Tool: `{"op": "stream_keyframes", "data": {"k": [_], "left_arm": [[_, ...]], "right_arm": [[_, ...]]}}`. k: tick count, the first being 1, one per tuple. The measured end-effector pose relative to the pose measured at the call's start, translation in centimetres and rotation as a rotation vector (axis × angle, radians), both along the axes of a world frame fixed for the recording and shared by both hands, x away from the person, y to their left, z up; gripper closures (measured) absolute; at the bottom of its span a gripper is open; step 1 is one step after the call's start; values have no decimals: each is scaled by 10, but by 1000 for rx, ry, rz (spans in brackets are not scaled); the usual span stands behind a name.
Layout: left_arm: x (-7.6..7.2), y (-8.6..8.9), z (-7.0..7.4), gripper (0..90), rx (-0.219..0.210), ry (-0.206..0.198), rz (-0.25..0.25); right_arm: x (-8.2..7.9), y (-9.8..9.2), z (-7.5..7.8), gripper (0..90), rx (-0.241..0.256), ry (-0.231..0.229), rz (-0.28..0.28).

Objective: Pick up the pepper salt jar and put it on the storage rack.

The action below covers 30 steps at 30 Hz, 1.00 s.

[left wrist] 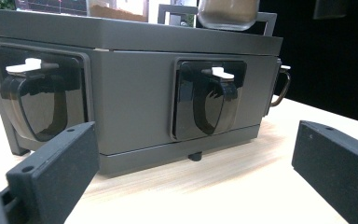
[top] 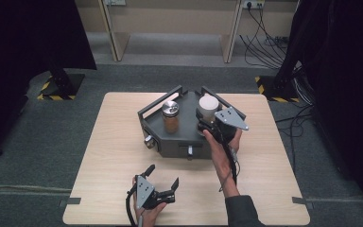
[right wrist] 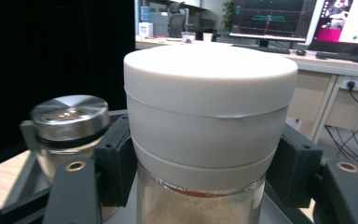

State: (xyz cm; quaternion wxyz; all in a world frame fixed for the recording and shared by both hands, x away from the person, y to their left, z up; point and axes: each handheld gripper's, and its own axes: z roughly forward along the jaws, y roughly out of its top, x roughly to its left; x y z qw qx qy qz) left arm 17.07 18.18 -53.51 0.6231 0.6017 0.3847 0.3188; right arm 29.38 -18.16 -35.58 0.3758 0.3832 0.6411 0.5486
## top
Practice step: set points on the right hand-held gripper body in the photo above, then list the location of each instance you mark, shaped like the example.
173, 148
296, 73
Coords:
230, 119

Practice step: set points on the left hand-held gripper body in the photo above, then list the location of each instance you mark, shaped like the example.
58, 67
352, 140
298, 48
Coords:
145, 192

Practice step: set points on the white lid glass spice jar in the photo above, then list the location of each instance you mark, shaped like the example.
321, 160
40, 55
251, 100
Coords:
208, 105

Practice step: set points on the metal lid glass spice jar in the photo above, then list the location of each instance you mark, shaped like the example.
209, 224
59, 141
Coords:
170, 124

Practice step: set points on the person's left hand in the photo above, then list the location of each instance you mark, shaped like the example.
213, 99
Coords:
148, 216

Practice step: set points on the person's right hand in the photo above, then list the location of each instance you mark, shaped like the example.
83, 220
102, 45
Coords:
220, 154

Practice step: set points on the black striped stand base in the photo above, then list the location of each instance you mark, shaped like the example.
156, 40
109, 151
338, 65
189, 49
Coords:
269, 91
66, 86

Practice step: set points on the dark floor tape strip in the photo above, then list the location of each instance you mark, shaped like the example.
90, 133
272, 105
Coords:
302, 201
71, 201

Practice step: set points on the black curtain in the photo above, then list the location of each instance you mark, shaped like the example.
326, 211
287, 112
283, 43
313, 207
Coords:
19, 47
343, 63

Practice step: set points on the white wall socket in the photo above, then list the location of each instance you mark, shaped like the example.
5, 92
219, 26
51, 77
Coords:
253, 3

